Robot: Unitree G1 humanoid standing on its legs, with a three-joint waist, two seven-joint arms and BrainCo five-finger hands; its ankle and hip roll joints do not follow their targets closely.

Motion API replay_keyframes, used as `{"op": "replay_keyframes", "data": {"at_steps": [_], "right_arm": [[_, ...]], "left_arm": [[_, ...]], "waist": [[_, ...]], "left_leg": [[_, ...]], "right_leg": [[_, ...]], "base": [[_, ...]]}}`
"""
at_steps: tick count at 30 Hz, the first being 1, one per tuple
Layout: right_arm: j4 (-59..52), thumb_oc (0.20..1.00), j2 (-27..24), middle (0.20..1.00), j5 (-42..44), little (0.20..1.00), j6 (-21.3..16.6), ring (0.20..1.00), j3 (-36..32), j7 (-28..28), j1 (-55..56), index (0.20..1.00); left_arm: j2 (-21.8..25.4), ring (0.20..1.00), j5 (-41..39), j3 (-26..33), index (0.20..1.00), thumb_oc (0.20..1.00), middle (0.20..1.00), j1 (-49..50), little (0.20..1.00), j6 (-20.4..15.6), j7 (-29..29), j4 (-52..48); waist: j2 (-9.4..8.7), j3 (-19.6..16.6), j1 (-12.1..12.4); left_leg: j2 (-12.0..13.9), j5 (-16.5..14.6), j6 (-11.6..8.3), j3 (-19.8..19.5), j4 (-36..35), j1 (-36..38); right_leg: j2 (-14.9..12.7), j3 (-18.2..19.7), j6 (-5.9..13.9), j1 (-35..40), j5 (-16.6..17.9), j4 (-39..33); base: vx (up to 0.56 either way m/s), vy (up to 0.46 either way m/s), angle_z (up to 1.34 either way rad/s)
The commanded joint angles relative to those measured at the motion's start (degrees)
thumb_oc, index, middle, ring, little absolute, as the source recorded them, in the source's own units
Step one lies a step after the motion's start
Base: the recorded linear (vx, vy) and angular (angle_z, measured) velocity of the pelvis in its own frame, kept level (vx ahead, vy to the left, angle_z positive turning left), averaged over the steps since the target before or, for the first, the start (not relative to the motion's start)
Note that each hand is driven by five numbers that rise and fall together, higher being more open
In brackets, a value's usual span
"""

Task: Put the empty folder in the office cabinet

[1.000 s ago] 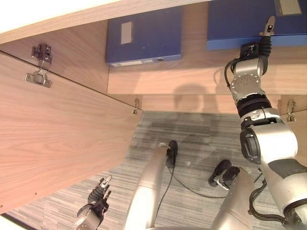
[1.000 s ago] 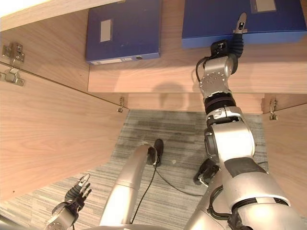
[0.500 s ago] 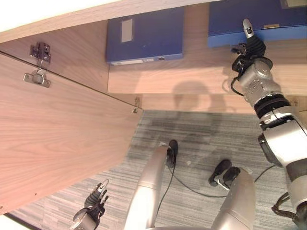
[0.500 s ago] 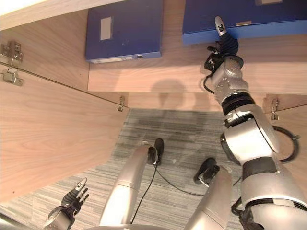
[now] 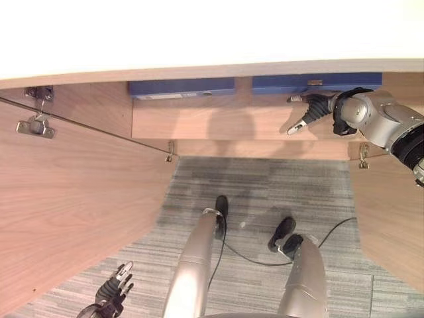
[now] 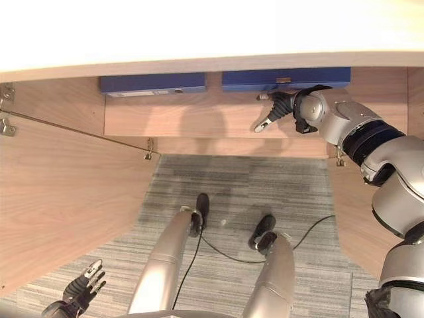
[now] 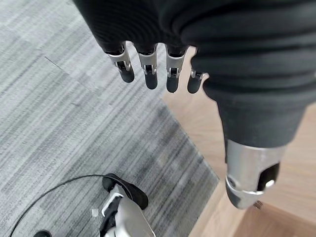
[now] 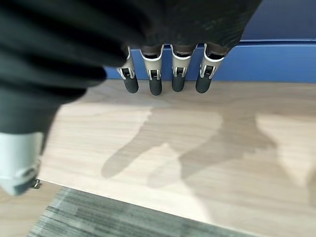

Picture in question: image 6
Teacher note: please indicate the silver right robot leg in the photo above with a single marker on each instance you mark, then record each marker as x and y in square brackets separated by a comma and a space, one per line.
[275, 281]

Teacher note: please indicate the metal cabinet hinge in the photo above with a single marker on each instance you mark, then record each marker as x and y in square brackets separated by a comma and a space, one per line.
[8, 92]
[6, 126]

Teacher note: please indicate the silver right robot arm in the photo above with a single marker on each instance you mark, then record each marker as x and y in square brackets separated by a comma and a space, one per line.
[361, 132]

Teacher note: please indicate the silver left robot leg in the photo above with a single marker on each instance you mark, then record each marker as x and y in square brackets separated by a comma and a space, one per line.
[162, 261]

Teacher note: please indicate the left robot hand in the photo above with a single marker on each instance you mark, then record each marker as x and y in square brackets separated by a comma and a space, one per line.
[77, 291]

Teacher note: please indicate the dark robot foot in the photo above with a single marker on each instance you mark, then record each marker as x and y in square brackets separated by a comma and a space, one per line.
[203, 203]
[263, 227]

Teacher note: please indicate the wooden office cabinet body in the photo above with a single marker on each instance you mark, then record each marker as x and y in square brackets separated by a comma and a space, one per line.
[165, 116]

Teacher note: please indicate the blue folder with brown tab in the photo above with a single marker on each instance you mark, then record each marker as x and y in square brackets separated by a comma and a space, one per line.
[251, 79]

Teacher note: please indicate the brass rod bracket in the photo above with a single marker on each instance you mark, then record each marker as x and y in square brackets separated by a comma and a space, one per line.
[149, 149]

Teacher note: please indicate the dark left robot foot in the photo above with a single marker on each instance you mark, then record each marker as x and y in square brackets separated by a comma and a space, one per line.
[203, 203]

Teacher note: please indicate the brass door bracket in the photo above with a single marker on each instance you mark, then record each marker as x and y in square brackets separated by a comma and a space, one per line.
[339, 158]

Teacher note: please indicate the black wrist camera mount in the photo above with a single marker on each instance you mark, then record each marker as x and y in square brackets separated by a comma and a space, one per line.
[304, 126]

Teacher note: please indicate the silver robot leg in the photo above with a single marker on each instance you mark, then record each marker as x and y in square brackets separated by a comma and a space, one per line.
[275, 281]
[162, 261]

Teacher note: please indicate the blue folder with white label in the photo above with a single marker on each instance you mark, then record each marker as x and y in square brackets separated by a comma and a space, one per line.
[152, 83]

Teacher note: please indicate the dark right robot foot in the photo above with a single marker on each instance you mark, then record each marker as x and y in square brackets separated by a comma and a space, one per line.
[263, 227]

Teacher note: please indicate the wooden cabinet door with rod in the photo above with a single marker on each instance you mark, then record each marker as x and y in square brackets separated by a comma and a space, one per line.
[66, 185]

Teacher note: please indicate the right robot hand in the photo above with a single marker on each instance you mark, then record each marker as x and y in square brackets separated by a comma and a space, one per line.
[281, 106]

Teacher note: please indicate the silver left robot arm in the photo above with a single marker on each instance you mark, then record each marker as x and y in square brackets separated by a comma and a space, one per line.
[58, 310]

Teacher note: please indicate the brass door stay rod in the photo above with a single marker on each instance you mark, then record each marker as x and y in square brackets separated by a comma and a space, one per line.
[73, 130]

